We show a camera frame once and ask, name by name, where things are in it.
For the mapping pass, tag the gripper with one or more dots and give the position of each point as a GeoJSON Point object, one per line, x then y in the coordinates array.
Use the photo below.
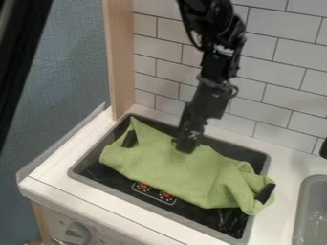
{"type": "Point", "coordinates": [208, 102]}

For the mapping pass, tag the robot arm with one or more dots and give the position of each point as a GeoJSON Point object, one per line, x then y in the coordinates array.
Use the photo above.
{"type": "Point", "coordinates": [215, 28]}

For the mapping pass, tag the green cloth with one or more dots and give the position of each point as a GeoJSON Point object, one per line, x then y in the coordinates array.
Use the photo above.
{"type": "Point", "coordinates": [191, 172]}

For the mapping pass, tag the toy stove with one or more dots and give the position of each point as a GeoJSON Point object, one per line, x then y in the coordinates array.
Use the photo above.
{"type": "Point", "coordinates": [213, 218]}

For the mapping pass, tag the toy sink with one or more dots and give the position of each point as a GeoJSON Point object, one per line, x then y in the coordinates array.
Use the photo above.
{"type": "Point", "coordinates": [313, 213]}

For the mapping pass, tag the black metal frame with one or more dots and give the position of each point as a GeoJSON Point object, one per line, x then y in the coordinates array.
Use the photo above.
{"type": "Point", "coordinates": [19, 60]}

